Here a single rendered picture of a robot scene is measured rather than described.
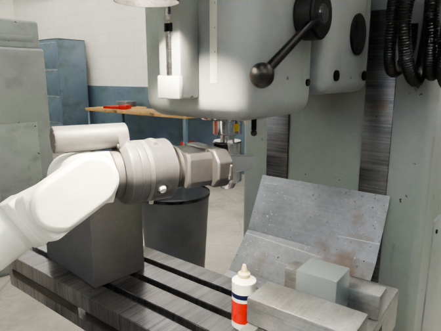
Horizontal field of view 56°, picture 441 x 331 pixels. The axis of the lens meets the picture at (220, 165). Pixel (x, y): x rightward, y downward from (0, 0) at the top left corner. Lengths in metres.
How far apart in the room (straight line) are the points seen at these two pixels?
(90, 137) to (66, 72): 7.35
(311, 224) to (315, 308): 0.42
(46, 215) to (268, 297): 0.31
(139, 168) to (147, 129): 6.54
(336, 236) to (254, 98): 0.50
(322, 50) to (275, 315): 0.40
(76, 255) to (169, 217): 1.67
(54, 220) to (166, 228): 2.09
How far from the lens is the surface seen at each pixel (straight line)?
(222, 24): 0.55
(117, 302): 0.83
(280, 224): 1.02
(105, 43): 7.84
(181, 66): 0.54
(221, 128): 0.63
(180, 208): 2.53
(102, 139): 0.56
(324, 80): 0.68
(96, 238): 0.84
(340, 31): 0.72
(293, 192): 1.02
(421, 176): 0.93
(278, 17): 0.58
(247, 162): 0.65
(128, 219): 0.87
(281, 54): 0.53
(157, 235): 2.63
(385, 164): 0.94
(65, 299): 0.93
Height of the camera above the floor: 1.37
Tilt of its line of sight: 12 degrees down
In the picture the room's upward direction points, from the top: straight up
